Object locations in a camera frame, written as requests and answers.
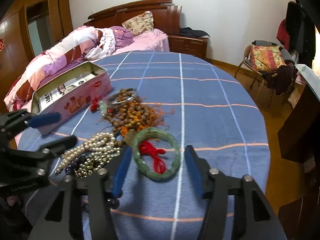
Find purple amethyst bead bracelet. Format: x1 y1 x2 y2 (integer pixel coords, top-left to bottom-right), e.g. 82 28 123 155
64 154 87 176

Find silver grey bead necklace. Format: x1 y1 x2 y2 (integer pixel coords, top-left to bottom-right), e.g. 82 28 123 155
74 153 113 179

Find white pearl necklace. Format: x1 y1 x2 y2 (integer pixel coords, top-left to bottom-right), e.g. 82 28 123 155
54 132 123 176

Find silver metal bangle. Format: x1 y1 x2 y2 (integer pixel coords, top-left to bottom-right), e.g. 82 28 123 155
107 88 137 107

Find brown wooden bead necklace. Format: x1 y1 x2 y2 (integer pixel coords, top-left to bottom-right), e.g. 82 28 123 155
99 88 176 147

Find green jade bangle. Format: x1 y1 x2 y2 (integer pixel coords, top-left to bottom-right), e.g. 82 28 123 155
131 127 181 181

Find printed paper in tin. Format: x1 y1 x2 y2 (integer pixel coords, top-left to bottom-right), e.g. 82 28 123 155
38 72 96 112

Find pink metal tin box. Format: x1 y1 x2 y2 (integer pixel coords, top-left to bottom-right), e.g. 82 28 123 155
31 62 112 135

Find small red charm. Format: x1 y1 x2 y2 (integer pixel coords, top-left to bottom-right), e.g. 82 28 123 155
90 98 100 113

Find pale jade pendant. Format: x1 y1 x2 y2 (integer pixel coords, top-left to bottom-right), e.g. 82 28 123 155
99 101 107 116

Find red paper wardrobe decoration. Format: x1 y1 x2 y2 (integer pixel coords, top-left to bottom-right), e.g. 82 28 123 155
0 39 5 51

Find dark desk with cover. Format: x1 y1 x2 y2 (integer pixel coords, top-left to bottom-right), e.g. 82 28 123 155
278 64 319 164

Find pink patchwork quilt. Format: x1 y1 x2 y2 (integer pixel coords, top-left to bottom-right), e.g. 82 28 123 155
4 25 116 112

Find blue plaid tablecloth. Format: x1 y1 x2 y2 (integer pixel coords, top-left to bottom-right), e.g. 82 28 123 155
17 50 271 240

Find purple garment on bed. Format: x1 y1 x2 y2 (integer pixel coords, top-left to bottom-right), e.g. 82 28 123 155
111 26 133 49

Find wooden bed with headboard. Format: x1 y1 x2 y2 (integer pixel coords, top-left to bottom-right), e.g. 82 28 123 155
4 0 181 112

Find dark red garment on chair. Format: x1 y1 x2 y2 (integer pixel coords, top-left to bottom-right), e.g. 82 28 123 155
262 64 295 95

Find pink bed sheet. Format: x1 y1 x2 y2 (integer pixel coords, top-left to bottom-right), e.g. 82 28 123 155
38 29 170 88

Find floral pillow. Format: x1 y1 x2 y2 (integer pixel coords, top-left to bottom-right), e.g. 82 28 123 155
121 11 154 36

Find colourful patchwork cushion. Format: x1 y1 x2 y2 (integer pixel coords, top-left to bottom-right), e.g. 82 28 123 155
250 45 285 72

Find wooden chair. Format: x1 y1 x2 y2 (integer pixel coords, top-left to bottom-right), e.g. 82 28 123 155
234 39 298 108

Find wooden nightstand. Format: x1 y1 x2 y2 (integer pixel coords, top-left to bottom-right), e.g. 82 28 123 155
168 35 208 60

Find dark clothes on nightstand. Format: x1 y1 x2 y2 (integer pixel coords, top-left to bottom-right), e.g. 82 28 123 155
179 27 210 38

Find hanging dark coats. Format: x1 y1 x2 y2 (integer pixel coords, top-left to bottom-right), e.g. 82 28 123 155
276 0 316 68

